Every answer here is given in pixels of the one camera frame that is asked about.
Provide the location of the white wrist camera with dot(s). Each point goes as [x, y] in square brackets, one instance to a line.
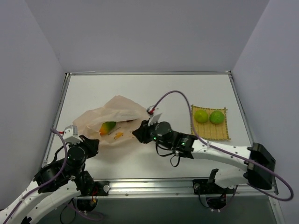
[154, 114]
[70, 135]

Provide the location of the yellow-green fake pear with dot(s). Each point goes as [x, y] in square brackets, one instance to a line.
[201, 116]

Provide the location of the green fake lime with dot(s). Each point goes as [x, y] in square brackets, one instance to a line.
[217, 117]

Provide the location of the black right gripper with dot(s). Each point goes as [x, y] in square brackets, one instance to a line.
[142, 132]

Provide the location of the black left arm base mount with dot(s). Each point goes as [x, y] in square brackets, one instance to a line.
[100, 188]

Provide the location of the orange green fake mango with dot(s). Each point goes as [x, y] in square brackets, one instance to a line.
[107, 127]

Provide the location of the yellow bamboo tray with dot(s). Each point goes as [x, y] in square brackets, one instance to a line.
[208, 130]

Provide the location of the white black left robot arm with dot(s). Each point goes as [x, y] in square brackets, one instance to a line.
[53, 177]

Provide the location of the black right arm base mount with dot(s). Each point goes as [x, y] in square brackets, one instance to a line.
[211, 196]

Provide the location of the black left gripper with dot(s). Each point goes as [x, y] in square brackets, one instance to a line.
[91, 144]

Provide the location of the aluminium front frame rail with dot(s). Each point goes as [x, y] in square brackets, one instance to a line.
[159, 188]

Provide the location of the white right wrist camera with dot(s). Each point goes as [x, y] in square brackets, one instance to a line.
[154, 114]

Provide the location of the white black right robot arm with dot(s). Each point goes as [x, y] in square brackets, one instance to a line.
[252, 165]

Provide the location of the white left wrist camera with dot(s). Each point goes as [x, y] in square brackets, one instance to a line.
[70, 135]

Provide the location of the translucent peach plastic bag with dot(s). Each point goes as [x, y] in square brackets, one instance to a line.
[118, 109]

